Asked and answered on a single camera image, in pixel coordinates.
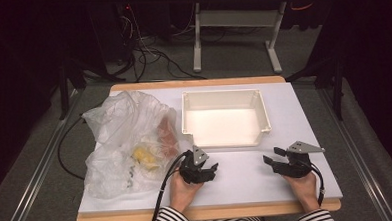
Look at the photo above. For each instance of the clear plastic bag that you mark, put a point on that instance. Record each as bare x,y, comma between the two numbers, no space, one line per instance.
118,127

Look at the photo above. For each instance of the red-brown rectangular box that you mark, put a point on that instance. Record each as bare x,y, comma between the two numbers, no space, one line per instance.
167,138

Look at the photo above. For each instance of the person's left hand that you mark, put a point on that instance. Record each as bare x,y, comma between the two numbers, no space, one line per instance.
182,194

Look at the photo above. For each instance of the white table mat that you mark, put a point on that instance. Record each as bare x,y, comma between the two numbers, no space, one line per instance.
240,175

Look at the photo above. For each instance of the white plastic bin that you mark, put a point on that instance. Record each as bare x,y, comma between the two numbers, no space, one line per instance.
224,126

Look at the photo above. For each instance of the person's right hand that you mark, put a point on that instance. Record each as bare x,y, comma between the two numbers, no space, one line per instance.
302,189

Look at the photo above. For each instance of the black metal stand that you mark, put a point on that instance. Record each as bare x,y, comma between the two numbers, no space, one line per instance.
63,89
338,84

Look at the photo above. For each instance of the wooden table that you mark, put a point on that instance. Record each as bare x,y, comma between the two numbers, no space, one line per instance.
222,213

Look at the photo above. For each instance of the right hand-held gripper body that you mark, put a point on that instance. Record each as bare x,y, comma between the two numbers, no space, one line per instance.
296,166

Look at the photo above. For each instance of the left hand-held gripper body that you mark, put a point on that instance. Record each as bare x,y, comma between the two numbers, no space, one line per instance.
190,173

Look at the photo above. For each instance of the white metal desk frame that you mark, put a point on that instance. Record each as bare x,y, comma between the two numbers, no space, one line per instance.
236,18

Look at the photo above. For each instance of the metal floor rail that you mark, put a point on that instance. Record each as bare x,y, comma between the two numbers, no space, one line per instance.
36,177
356,163

